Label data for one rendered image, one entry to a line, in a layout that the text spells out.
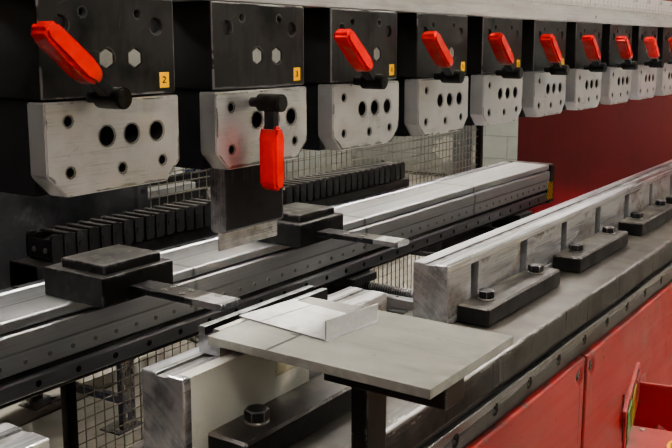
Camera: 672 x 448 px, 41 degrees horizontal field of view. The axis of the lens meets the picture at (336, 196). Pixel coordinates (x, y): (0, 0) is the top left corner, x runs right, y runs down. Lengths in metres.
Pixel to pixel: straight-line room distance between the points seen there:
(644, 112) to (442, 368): 2.23
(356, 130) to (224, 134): 0.24
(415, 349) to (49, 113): 0.42
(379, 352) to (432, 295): 0.50
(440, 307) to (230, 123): 0.60
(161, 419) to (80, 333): 0.25
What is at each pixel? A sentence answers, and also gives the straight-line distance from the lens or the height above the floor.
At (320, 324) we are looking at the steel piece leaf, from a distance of 0.98.
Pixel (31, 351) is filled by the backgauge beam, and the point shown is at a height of 0.94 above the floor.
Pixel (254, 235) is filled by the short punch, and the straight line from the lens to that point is 1.02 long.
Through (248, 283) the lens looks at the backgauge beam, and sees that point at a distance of 1.40.
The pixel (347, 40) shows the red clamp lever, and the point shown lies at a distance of 1.01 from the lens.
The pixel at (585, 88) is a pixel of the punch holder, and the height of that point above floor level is 1.22.
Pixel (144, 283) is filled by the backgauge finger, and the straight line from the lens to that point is 1.15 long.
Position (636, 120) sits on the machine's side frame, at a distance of 3.03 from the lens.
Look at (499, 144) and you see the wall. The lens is 8.80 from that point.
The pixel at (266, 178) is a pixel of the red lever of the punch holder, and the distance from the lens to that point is 0.91.
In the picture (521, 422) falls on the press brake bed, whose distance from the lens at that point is 1.41.
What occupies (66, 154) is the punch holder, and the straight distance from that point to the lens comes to 0.76.
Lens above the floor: 1.30
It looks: 10 degrees down
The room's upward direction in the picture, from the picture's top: straight up
